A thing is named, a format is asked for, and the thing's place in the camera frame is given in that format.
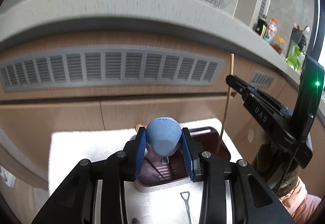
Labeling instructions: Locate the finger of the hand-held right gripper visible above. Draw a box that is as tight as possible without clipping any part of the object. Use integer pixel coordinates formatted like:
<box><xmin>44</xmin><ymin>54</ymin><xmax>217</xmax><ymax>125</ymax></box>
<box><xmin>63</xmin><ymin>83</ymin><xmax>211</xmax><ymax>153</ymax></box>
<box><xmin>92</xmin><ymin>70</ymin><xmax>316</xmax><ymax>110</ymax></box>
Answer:
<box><xmin>225</xmin><ymin>75</ymin><xmax>287</xmax><ymax>117</ymax></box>

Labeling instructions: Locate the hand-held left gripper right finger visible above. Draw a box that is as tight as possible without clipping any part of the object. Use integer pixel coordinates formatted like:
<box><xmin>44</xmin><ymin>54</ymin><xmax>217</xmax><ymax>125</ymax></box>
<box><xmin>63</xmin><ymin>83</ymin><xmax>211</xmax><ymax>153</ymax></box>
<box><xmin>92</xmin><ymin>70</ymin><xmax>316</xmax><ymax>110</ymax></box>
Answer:
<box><xmin>180</xmin><ymin>128</ymin><xmax>295</xmax><ymax>224</ymax></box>

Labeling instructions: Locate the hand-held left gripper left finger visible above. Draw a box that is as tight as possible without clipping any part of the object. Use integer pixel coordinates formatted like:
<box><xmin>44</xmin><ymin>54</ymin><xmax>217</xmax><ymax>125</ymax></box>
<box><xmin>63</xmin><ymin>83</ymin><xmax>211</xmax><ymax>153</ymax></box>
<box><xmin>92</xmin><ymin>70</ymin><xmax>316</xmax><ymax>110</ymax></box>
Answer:
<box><xmin>32</xmin><ymin>128</ymin><xmax>148</xmax><ymax>224</ymax></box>

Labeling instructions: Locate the long wooden chopstick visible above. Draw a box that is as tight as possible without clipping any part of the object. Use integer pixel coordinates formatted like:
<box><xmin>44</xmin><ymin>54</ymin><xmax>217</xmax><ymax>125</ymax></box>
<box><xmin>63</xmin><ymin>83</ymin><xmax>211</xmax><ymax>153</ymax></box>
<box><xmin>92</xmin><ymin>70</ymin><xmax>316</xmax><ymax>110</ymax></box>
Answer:
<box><xmin>217</xmin><ymin>53</ymin><xmax>234</xmax><ymax>155</ymax></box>

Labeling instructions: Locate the blue plastic spoon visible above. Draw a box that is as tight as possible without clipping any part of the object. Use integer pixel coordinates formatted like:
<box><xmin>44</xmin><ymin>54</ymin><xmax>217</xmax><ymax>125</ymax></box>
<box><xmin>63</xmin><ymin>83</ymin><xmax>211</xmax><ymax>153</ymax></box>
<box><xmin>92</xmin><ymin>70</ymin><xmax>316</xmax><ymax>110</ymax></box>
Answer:
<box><xmin>145</xmin><ymin>117</ymin><xmax>182</xmax><ymax>165</ymax></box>

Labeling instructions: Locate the maroon plastic bin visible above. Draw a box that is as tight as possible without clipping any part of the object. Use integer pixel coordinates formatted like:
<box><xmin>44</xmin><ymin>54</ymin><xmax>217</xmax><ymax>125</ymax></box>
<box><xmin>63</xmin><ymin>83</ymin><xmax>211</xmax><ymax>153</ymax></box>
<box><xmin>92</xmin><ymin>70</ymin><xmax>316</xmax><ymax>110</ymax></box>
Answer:
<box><xmin>132</xmin><ymin>126</ymin><xmax>233</xmax><ymax>193</ymax></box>

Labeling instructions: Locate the short grey vent grille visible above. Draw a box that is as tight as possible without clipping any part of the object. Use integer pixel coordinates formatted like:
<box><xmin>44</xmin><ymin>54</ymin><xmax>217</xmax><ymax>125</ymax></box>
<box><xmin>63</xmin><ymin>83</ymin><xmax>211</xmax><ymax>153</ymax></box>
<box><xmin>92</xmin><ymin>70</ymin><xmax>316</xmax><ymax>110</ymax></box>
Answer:
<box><xmin>250</xmin><ymin>71</ymin><xmax>276</xmax><ymax>89</ymax></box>

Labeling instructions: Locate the green plastic bag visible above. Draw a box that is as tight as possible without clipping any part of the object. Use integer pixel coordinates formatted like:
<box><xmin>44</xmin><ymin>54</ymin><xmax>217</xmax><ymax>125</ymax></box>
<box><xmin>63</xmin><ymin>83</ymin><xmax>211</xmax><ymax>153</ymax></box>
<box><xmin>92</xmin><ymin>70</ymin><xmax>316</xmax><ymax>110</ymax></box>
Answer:
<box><xmin>286</xmin><ymin>46</ymin><xmax>306</xmax><ymax>71</ymax></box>

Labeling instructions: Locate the yellow lid jar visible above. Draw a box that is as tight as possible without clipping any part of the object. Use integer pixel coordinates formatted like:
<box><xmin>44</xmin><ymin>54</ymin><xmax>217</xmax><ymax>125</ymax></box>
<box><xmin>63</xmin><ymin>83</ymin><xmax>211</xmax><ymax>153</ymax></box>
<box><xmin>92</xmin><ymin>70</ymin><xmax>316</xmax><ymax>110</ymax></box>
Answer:
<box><xmin>273</xmin><ymin>36</ymin><xmax>285</xmax><ymax>55</ymax></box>

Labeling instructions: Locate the grey utensil holder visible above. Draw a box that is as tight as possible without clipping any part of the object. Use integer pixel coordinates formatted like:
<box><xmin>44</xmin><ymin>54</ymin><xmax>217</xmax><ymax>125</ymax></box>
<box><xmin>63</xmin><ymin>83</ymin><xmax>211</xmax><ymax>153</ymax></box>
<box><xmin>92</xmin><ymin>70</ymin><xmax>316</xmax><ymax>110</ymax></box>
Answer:
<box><xmin>289</xmin><ymin>25</ymin><xmax>311</xmax><ymax>52</ymax></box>

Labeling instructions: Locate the dark sauce bottle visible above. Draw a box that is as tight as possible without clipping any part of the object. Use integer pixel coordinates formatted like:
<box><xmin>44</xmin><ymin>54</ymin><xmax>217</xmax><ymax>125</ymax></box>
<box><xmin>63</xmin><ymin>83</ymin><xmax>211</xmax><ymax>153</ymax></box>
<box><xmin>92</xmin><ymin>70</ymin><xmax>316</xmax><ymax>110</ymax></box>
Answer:
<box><xmin>255</xmin><ymin>14</ymin><xmax>269</xmax><ymax>38</ymax></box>

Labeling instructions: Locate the orange cap drink bottle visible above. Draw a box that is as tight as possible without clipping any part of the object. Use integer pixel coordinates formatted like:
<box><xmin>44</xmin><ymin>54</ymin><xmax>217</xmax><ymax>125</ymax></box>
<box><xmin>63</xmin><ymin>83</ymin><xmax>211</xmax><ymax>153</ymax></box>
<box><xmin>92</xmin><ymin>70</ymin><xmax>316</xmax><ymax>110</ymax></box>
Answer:
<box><xmin>265</xmin><ymin>18</ymin><xmax>277</xmax><ymax>42</ymax></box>

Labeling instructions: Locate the white textured tablecloth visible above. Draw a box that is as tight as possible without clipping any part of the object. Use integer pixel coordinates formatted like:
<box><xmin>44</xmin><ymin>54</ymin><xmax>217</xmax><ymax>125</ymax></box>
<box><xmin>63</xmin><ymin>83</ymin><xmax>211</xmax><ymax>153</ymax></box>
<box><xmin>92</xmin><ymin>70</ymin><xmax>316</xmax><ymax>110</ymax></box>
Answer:
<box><xmin>49</xmin><ymin>117</ymin><xmax>244</xmax><ymax>224</ymax></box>

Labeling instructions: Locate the brown wooden cabinet front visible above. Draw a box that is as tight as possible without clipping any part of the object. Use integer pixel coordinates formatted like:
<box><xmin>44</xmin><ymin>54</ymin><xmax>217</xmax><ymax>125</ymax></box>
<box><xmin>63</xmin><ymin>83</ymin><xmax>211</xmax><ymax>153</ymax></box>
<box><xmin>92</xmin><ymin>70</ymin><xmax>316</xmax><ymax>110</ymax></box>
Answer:
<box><xmin>0</xmin><ymin>28</ymin><xmax>302</xmax><ymax>191</ymax></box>

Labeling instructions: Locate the long grey vent grille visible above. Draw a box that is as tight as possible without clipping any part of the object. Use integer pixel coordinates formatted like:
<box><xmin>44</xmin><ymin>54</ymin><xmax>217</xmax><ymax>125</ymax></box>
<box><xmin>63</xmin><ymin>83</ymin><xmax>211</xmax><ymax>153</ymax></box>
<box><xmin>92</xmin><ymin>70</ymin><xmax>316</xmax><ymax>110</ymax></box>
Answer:
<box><xmin>0</xmin><ymin>45</ymin><xmax>225</xmax><ymax>92</ymax></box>

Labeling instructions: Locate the person's pink clothing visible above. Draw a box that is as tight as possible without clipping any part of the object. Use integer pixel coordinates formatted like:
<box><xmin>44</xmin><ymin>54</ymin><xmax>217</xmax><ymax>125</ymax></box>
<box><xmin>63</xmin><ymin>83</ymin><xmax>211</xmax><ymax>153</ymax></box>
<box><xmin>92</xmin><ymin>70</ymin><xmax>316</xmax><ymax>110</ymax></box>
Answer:
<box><xmin>279</xmin><ymin>178</ymin><xmax>323</xmax><ymax>224</ymax></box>

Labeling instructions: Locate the grey counter ledge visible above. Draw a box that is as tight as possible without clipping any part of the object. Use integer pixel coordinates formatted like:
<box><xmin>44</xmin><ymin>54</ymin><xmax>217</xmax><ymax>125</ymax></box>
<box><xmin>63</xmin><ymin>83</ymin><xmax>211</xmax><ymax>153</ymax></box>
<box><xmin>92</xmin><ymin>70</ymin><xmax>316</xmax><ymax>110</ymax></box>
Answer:
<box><xmin>0</xmin><ymin>0</ymin><xmax>305</xmax><ymax>82</ymax></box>

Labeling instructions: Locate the metal utensil handle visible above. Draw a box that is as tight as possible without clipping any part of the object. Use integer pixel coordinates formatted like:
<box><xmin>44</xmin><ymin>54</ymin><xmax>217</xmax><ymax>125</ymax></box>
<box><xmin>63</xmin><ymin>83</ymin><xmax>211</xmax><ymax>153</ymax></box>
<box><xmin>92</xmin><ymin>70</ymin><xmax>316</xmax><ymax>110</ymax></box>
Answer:
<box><xmin>180</xmin><ymin>191</ymin><xmax>193</xmax><ymax>224</ymax></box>

